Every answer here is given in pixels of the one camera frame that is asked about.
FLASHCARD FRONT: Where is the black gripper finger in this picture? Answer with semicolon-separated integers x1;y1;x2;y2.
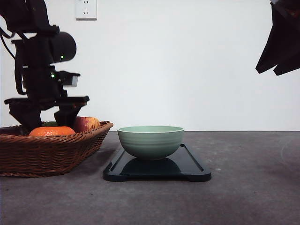
256;0;300;73
274;63;300;75

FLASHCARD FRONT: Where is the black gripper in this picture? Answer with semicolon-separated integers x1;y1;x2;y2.
4;37;89;135

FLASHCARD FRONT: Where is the light green bowl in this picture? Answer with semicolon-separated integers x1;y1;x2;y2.
117;126;184;160

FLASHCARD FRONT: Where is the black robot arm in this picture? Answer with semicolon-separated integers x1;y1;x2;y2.
0;0;89;130

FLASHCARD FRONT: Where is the brown wicker basket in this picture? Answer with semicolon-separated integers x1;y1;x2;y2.
0;122;113;178

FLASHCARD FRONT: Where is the green avocado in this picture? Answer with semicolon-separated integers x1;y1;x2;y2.
42;121;60;127

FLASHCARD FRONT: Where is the orange tangerine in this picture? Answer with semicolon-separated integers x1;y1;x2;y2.
29;126;75;136

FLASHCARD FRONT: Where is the red yellow apple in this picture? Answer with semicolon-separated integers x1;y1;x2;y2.
75;116;100;132

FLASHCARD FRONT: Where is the dark blue rectangular tray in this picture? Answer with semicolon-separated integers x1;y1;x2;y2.
103;143;211;182

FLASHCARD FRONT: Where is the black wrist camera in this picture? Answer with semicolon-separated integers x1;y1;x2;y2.
56;71;80;87

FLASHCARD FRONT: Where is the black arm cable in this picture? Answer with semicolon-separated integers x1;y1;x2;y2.
0;28;26;95

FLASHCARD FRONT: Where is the white wall socket left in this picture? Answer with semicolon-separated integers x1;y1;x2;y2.
75;0;98;23

